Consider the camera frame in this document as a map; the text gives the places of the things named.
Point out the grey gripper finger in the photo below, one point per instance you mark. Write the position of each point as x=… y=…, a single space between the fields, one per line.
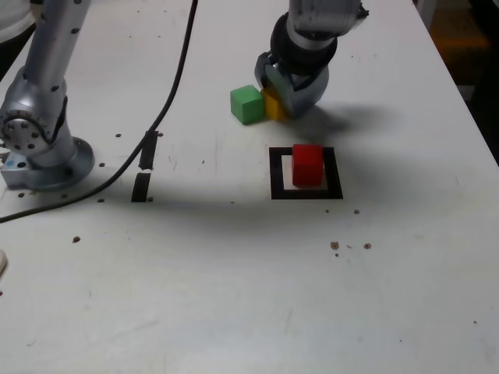
x=310 y=91
x=278 y=83

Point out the yellow cube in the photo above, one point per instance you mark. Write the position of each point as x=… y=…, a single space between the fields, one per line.
x=273 y=109

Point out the green cube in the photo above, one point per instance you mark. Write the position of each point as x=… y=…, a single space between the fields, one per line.
x=246 y=105

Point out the red cube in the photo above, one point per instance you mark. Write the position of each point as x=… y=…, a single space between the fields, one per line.
x=308 y=167

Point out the black tape square outline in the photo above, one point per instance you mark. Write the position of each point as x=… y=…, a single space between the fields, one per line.
x=308 y=195

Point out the black tape strip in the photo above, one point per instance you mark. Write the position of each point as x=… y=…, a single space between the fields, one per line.
x=148 y=156

